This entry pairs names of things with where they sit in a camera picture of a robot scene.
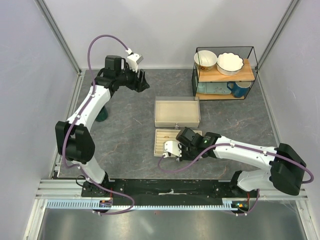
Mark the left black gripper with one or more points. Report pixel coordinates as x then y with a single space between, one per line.
139 84

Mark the white scalloped bowl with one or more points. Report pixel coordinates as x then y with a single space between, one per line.
229 64

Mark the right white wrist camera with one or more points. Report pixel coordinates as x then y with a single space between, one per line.
171 149

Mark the black wire shelf rack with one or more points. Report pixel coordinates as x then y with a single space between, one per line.
248 73

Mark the beige jewelry tray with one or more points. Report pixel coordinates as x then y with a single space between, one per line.
161 136

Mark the light blue rectangular plate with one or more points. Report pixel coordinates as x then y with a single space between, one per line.
213 88

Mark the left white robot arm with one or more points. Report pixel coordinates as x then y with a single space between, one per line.
73 137

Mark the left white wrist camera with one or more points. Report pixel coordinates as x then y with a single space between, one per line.
133 60

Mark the blue mug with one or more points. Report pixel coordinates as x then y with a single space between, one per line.
239 89

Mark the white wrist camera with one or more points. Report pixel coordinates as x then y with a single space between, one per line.
171 149
133 60

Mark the white bowl with floral pattern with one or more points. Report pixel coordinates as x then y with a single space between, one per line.
205 60

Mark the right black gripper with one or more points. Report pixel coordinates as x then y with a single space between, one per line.
184 157

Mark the dark green mug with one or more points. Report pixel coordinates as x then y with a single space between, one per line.
102 115

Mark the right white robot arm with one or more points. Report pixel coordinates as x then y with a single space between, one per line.
277 167

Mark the light blue cable duct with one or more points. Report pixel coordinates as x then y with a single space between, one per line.
88 204

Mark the beige jewelry box with lid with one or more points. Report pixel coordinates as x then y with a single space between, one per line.
177 112

